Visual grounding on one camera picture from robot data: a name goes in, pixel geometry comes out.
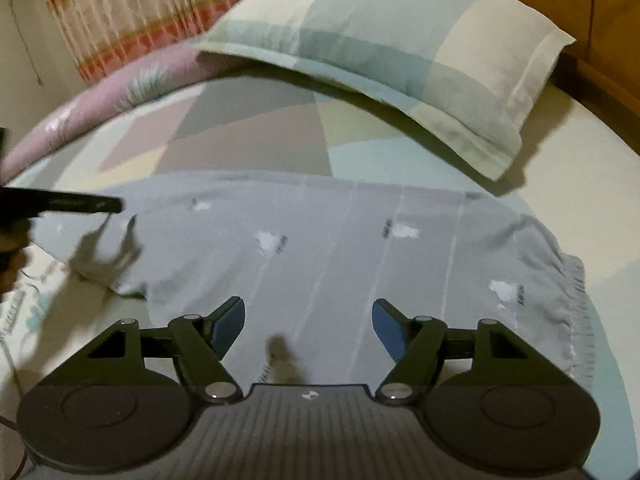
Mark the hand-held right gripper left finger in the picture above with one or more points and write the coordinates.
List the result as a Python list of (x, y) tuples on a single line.
[(229, 327)]

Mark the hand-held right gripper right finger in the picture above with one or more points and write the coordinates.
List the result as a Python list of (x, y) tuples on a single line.
[(390, 330)]

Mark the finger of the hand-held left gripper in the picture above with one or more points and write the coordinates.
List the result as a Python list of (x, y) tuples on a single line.
[(60, 203)]

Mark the grey printed pants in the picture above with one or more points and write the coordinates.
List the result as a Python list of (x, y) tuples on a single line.
[(325, 240)]

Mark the purple floral quilt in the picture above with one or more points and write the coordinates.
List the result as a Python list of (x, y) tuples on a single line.
[(125, 90)]

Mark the patterned beige red curtain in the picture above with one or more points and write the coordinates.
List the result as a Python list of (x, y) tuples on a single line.
[(140, 10)]

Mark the checked pillow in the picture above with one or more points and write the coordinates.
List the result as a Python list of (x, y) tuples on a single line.
[(390, 40)]

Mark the wooden headboard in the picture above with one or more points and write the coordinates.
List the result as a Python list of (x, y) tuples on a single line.
[(600, 20)]

